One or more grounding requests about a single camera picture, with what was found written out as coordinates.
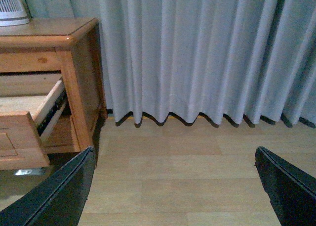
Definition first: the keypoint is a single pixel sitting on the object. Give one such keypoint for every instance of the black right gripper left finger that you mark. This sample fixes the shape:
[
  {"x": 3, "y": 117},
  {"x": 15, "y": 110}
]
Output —
[{"x": 58, "y": 200}]

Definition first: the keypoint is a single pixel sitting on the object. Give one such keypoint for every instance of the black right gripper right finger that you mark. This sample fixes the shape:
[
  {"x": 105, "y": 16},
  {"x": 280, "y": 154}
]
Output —
[{"x": 292, "y": 192}]

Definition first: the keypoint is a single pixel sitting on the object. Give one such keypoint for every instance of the wooden drawer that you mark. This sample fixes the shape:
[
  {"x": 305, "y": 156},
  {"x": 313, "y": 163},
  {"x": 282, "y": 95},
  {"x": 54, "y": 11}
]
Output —
[
  {"x": 30, "y": 107},
  {"x": 63, "y": 138}
]

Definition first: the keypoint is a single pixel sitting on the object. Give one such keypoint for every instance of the white floor power socket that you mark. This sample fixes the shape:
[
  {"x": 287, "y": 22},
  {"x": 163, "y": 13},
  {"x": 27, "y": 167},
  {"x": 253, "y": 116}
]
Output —
[{"x": 30, "y": 172}]

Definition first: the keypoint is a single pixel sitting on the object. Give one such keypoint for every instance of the wooden nightstand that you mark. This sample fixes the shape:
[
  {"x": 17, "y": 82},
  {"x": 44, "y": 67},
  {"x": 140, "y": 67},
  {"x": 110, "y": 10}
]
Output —
[{"x": 47, "y": 47}]

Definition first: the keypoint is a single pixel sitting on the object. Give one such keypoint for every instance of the grey curtain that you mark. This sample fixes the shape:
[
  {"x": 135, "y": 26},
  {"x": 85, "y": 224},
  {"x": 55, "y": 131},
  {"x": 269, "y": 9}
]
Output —
[{"x": 241, "y": 59}]

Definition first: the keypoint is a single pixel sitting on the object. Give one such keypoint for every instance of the white cylindrical air purifier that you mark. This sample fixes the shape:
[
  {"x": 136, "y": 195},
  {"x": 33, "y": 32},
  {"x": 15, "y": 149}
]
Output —
[{"x": 12, "y": 13}]

